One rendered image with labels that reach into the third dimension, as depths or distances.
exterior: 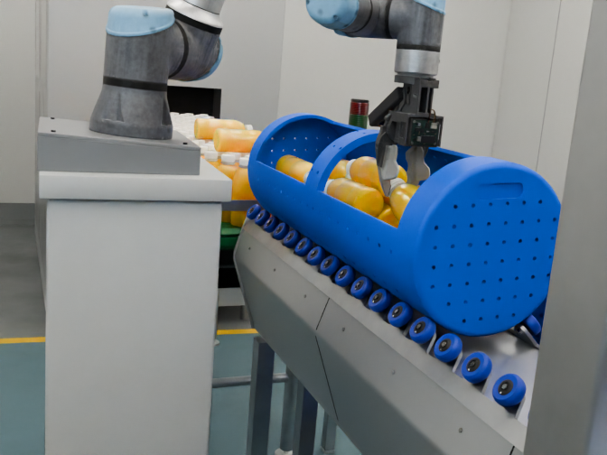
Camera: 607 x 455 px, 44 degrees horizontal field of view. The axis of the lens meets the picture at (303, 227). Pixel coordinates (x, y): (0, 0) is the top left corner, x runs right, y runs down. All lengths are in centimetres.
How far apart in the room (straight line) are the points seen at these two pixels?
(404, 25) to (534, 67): 551
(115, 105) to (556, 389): 101
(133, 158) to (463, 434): 70
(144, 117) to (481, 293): 65
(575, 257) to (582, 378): 8
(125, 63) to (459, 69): 572
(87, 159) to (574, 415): 97
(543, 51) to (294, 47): 207
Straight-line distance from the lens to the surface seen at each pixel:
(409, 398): 120
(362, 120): 247
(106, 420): 144
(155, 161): 133
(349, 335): 139
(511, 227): 122
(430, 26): 130
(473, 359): 109
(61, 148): 131
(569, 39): 646
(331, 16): 119
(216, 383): 255
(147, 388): 142
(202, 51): 150
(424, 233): 114
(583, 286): 52
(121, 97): 138
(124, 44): 138
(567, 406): 55
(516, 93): 696
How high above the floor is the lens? 136
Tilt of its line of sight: 12 degrees down
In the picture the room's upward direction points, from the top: 5 degrees clockwise
